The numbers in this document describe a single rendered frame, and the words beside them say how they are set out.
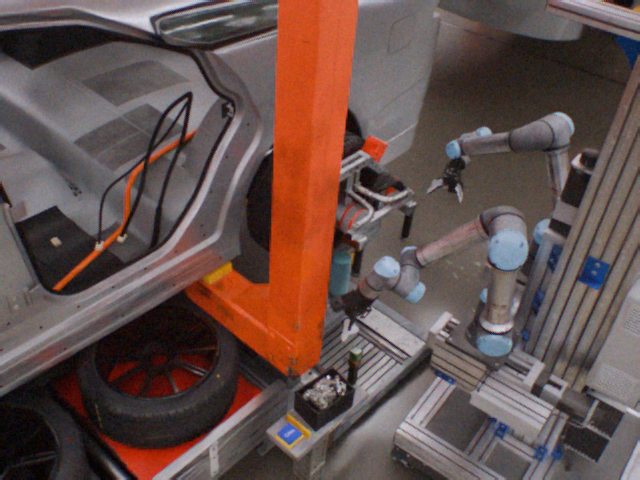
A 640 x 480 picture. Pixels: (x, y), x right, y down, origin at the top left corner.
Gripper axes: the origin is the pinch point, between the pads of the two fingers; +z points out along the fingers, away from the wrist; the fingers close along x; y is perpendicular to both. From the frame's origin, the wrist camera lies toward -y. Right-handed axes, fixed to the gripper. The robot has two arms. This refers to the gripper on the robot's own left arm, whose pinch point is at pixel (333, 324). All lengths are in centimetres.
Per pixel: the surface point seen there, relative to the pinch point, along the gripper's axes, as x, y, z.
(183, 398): 8, -31, 61
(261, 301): 26.2, -9.8, 21.6
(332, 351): 36, 65, 74
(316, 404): -13.7, 7.4, 33.6
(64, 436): 5, -73, 78
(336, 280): 41, 36, 24
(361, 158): 70, 33, -23
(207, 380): 13, -21, 57
